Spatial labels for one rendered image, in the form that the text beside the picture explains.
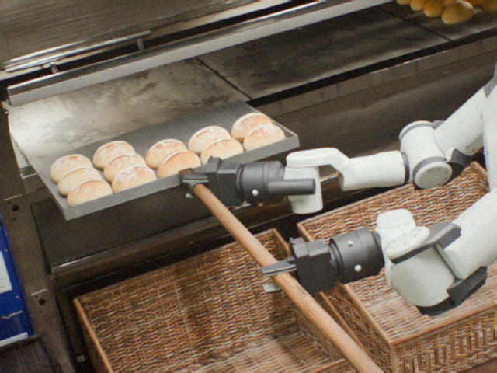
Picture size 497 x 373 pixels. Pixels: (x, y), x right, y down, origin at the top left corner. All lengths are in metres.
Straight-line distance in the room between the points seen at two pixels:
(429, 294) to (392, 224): 0.23
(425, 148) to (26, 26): 0.92
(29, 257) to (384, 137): 0.97
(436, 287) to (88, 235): 1.19
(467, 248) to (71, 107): 1.53
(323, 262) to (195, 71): 1.23
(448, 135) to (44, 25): 0.93
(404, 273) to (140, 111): 1.27
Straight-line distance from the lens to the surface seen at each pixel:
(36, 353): 2.64
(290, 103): 2.81
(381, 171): 2.32
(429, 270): 1.76
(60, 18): 2.57
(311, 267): 1.98
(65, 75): 2.45
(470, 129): 2.29
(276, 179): 2.28
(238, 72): 3.03
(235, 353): 2.90
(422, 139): 2.33
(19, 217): 2.69
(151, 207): 2.76
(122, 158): 2.50
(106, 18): 2.58
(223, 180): 2.33
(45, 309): 2.81
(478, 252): 1.76
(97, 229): 2.74
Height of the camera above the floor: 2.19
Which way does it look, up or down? 26 degrees down
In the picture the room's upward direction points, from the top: 10 degrees counter-clockwise
